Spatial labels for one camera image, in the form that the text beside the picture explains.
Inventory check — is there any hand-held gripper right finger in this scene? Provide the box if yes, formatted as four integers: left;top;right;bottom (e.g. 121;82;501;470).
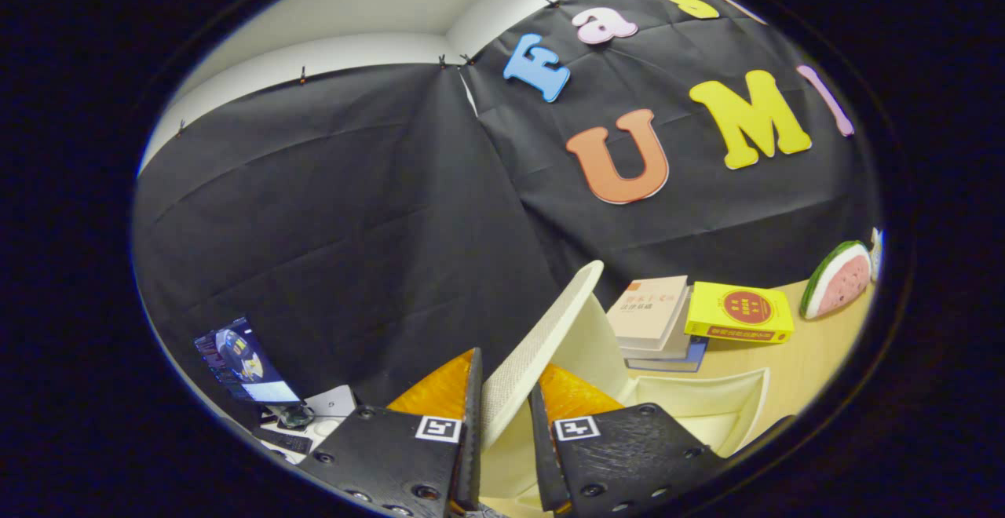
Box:
528;363;727;517

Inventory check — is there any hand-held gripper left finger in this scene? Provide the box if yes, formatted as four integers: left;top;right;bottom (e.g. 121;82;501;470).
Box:
298;348;484;518

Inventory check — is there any cream storage box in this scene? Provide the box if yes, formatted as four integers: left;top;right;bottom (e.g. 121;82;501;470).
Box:
479;261;770;503

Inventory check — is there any white flat object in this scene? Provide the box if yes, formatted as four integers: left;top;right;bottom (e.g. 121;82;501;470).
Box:
302;385;359;425

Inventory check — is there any blue book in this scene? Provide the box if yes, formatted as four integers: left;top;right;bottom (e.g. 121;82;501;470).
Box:
626;336;709;373

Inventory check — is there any black keyboard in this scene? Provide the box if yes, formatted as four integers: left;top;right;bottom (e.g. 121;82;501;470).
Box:
251;424;315;458

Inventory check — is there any laptop screen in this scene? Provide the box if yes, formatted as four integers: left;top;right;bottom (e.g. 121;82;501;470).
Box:
195;316;302;406

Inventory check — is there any yellow book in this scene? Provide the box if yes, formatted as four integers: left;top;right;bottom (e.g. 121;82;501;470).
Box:
685;282;795;344

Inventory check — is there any watermelon slice plush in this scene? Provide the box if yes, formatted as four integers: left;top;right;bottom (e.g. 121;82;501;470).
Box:
799;240;873;320

